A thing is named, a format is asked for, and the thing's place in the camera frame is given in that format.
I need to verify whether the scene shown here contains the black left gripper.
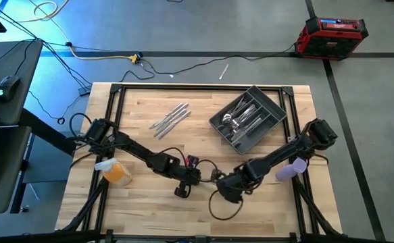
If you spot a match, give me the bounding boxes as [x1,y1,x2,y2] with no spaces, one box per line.
[164,156,207,187]

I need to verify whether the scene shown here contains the silver metal table knife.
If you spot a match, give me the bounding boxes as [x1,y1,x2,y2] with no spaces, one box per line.
[153,104,189,132]
[230,116,262,140]
[157,111,193,140]
[153,109,190,138]
[232,117,264,142]
[148,103,184,130]

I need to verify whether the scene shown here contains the purple plastic bottle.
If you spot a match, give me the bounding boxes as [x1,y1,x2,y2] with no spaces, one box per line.
[275,157,308,182]

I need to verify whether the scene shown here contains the grey plastic cutlery tray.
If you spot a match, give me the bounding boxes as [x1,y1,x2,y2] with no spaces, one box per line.
[209,84,288,156]

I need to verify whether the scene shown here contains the white stick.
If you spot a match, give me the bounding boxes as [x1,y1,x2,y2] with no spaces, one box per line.
[218,63,230,81]

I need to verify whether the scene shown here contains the red jobsite radio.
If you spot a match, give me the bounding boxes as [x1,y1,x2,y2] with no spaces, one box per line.
[293,16,370,61]

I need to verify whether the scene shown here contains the dark grey side desk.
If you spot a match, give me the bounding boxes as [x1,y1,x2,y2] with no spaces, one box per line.
[0,125,32,216]

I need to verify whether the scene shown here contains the black computer mouse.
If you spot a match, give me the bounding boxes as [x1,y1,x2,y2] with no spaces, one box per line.
[0,74,22,103]

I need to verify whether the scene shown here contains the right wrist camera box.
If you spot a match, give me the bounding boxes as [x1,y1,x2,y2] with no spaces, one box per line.
[226,190,245,205]

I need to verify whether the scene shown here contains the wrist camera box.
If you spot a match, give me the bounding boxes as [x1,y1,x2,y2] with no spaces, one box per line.
[226,190,245,205]
[174,181,193,199]

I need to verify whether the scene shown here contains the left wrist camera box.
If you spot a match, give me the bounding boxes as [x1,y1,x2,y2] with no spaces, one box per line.
[174,181,193,199]

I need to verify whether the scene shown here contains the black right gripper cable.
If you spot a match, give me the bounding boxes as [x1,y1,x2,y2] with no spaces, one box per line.
[208,188,245,221]

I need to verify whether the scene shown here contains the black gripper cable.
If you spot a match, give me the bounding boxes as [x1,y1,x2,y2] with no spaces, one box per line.
[155,146,188,168]
[208,188,245,221]

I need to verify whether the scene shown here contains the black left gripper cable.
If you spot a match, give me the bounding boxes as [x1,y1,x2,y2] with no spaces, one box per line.
[155,146,188,168]

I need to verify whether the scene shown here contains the black aluminium table frame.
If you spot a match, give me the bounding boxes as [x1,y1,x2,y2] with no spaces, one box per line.
[55,82,343,243]

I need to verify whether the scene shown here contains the short black floor cable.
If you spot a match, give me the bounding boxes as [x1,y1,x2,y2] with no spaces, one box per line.
[120,62,156,83]

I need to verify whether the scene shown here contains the black radio power cable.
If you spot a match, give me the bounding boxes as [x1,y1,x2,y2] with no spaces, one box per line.
[139,43,297,76]

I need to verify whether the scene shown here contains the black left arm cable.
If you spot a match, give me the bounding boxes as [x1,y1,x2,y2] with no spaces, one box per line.
[68,112,98,169]

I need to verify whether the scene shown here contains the black cable with loop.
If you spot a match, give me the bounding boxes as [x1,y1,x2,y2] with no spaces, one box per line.
[27,89,66,126]

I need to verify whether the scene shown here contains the cream extension cord yellow plug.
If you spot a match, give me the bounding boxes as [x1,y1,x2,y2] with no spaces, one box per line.
[16,0,141,65]

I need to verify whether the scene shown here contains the black mouse cable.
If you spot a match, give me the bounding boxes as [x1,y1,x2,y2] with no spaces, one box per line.
[12,38,45,77]

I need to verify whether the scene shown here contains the long black floor cable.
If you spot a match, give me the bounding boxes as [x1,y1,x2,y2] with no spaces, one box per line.
[0,0,93,87]

